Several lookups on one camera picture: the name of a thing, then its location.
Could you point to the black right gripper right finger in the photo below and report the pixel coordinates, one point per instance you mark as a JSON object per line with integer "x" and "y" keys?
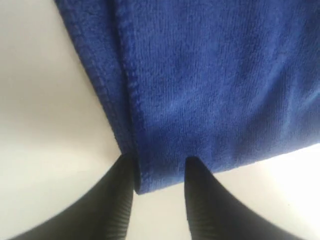
{"x": 213, "y": 213}

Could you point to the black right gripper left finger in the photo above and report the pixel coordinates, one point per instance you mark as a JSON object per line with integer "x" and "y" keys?
{"x": 103, "y": 213}

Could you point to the blue towel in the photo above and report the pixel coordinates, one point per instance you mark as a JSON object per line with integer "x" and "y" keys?
{"x": 229, "y": 81}

